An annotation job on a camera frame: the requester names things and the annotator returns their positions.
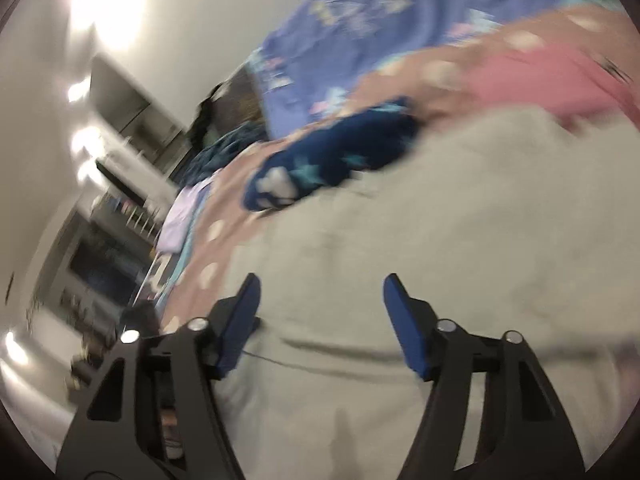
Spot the grey garment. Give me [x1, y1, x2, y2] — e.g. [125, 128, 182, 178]
[210, 105, 640, 480]

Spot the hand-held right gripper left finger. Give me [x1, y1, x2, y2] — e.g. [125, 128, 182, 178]
[55, 273, 262, 480]

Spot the white wire rack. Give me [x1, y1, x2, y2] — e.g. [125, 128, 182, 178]
[122, 205, 161, 241]

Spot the dark brown panel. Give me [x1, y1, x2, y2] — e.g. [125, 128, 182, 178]
[215, 67, 268, 136]

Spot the dark teal knitted blanket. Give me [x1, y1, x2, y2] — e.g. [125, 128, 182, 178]
[180, 127, 268, 186]

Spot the navy star print garment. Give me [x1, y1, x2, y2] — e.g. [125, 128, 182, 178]
[242, 96, 423, 212]

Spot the pink dotted blanket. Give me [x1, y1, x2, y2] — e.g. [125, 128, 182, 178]
[155, 5, 640, 341]

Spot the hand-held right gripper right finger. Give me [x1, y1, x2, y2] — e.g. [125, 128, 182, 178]
[383, 273, 586, 480]

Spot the pink garment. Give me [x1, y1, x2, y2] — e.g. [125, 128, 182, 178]
[465, 45, 640, 133]

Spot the black hanging garment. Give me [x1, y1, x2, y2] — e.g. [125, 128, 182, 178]
[187, 82, 236, 146]

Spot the purple tree print duvet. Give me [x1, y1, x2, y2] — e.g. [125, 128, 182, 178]
[250, 0, 621, 141]

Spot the arched wall mirror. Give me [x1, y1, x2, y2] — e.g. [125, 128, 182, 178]
[90, 55, 186, 161]

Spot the lavender cloth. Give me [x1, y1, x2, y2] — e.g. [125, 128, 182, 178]
[157, 182, 211, 253]

